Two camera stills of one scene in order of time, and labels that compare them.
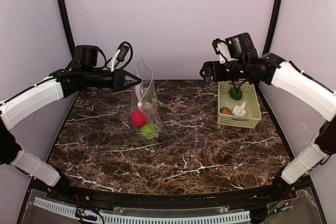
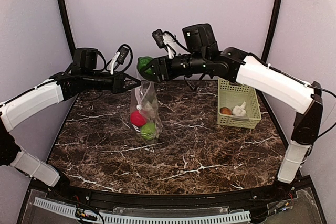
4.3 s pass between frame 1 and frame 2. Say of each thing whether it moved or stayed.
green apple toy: stayed
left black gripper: stayed
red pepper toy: stayed
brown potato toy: stayed
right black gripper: moved
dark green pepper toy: moved
